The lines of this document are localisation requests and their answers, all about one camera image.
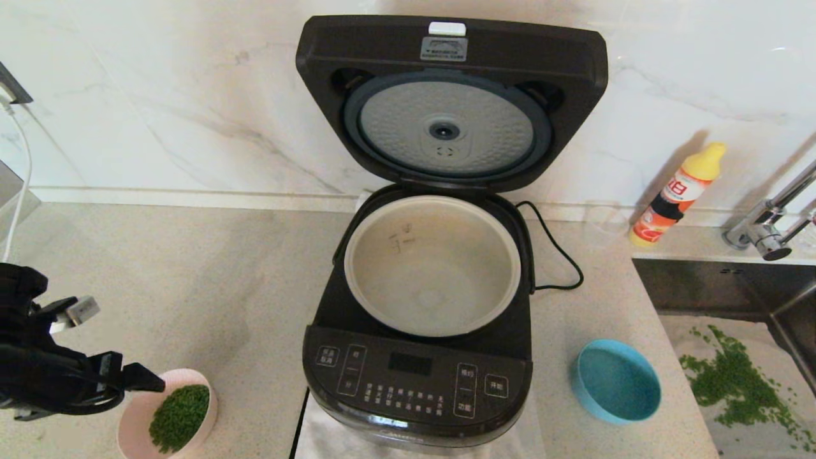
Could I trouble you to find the spilled green grains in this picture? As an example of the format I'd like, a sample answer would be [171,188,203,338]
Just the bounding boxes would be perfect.
[678,324,816,455]

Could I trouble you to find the pink bowl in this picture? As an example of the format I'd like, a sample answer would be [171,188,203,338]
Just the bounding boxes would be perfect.
[117,368,219,459]

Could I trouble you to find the steel sink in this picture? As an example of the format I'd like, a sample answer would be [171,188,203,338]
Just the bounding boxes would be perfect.
[631,257,816,459]

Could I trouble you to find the orange yellow detergent bottle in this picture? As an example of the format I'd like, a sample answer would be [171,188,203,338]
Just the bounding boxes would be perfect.
[629,142,728,248]

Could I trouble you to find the clear glass cup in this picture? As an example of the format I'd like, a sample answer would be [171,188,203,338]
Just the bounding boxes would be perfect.
[583,200,630,249]

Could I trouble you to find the chrome faucet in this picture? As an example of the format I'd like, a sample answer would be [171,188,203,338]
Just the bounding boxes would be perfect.
[722,159,816,262]

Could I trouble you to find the grey wall outlet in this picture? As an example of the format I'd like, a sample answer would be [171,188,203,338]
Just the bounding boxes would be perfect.
[0,62,34,106]

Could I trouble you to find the blue bowl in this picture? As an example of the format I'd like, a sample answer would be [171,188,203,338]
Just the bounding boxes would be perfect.
[571,339,662,426]

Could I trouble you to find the white charger cable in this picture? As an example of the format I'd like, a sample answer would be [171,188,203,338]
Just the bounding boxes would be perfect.
[0,96,34,263]

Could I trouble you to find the black strip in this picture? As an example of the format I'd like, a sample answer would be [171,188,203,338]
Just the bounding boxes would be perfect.
[288,384,312,459]

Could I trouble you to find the black power cable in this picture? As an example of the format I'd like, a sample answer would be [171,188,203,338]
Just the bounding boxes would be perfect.
[515,201,584,292]

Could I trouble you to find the black rice cooker lid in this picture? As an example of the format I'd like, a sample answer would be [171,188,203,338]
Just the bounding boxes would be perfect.
[295,15,609,194]

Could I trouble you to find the black rice cooker body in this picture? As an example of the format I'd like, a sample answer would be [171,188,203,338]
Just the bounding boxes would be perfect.
[302,185,535,448]

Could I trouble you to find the white cloth mat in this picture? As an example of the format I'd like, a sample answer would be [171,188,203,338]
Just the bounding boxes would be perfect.
[295,389,549,459]

